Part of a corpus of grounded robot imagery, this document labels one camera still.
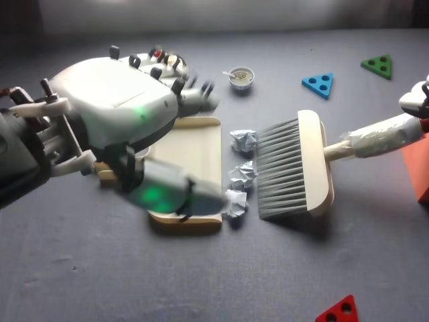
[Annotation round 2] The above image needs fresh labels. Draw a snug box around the green triangle block with holes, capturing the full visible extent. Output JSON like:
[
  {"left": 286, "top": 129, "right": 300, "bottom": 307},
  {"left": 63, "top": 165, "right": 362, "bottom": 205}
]
[{"left": 360, "top": 54, "right": 393, "bottom": 81}]

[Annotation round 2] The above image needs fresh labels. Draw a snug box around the red triangle block with holes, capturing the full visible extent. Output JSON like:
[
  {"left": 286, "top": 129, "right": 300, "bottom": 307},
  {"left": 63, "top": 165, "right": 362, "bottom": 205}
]
[{"left": 314, "top": 294, "right": 359, "bottom": 322}]

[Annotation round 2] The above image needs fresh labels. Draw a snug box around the small toy soup bowl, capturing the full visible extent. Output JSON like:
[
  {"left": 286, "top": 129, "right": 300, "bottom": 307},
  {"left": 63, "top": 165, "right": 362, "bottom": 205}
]
[{"left": 229, "top": 66, "right": 255, "bottom": 94}]

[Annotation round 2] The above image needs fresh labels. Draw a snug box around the white fabric backdrop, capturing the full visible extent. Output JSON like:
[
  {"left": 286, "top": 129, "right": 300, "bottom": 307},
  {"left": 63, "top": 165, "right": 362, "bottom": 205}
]
[{"left": 40, "top": 0, "right": 429, "bottom": 34}]

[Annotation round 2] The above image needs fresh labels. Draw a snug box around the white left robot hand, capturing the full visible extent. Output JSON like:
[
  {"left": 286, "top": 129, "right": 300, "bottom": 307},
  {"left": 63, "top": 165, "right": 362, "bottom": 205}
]
[{"left": 50, "top": 45, "right": 229, "bottom": 223}]

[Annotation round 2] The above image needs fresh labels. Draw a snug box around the orange foam box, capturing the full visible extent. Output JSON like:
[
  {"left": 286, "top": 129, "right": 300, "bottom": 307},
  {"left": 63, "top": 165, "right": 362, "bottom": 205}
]
[{"left": 402, "top": 132, "right": 429, "bottom": 204}]

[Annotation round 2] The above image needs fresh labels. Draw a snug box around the toy cupcake with cream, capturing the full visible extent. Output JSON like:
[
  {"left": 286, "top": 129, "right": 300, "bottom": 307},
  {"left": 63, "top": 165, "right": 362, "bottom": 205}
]
[{"left": 149, "top": 48, "right": 188, "bottom": 73}]

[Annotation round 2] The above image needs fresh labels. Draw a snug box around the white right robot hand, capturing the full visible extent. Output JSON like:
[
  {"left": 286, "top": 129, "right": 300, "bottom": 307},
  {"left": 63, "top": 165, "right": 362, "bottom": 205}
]
[{"left": 398, "top": 75, "right": 429, "bottom": 118}]

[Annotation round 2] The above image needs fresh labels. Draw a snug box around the blue triangle block with holes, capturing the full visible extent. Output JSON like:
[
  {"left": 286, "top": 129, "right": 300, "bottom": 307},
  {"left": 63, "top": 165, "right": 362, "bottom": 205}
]
[{"left": 300, "top": 72, "right": 335, "bottom": 101}]

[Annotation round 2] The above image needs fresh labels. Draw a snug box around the cream plastic dustpan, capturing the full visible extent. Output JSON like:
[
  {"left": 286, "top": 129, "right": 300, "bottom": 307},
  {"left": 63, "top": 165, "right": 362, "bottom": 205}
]
[{"left": 95, "top": 116, "right": 224, "bottom": 235}]

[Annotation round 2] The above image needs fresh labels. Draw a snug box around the white paper ball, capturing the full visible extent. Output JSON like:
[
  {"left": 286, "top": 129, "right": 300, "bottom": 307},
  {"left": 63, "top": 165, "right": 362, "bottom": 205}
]
[
  {"left": 221, "top": 189, "right": 249, "bottom": 219},
  {"left": 229, "top": 129, "right": 259, "bottom": 157},
  {"left": 227, "top": 160, "right": 259, "bottom": 191}
]

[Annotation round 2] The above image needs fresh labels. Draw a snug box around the grey table cloth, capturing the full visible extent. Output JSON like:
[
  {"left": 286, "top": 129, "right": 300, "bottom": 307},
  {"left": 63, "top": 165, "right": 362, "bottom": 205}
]
[{"left": 0, "top": 30, "right": 429, "bottom": 322}]

